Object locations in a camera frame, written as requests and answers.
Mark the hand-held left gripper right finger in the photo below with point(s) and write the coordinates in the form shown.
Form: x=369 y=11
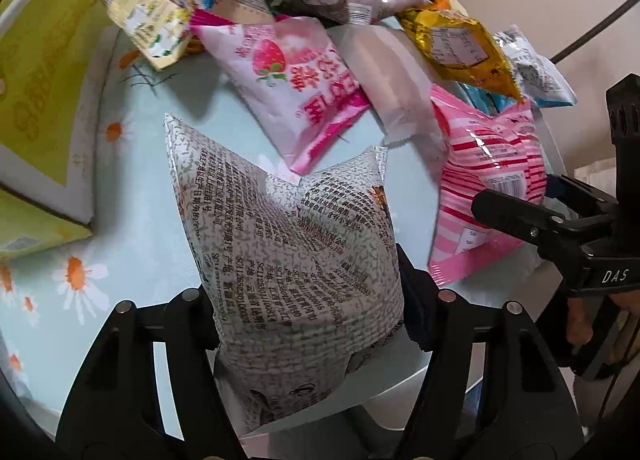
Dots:
x=417 y=305

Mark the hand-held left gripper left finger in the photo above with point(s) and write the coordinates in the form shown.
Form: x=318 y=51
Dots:
x=197 y=320

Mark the golden yellow snack packet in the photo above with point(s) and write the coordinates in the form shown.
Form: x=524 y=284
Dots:
x=455 y=47

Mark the newspaper print snack packet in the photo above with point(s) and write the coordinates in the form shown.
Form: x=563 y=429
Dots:
x=280 y=250

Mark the daisy print blue tablecloth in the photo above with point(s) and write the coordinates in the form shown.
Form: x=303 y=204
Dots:
x=135 y=220

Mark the pink striped snack packet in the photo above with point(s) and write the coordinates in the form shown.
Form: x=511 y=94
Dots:
x=480 y=164

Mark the light blue snack packet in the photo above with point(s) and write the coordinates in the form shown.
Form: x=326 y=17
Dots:
x=482 y=99

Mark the green cardboard box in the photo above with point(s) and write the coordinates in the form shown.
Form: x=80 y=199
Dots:
x=45 y=64

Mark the black curved tube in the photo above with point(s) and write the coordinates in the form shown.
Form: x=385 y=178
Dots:
x=575 y=41

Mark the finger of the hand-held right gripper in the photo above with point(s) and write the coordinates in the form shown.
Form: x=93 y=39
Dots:
x=585 y=197
x=515 y=220

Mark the translucent pale snack packet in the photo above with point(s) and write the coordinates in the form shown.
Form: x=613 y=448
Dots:
x=385 y=69

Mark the blue yellow snack packet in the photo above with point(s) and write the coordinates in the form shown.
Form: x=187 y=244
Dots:
x=150 y=9

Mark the pink strawberry snack packet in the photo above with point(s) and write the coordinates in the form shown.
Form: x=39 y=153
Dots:
x=280 y=69

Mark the person's right hand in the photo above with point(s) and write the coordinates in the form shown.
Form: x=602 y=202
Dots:
x=579 y=322

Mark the white grey snack packet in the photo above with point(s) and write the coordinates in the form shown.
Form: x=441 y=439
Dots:
x=535 y=69

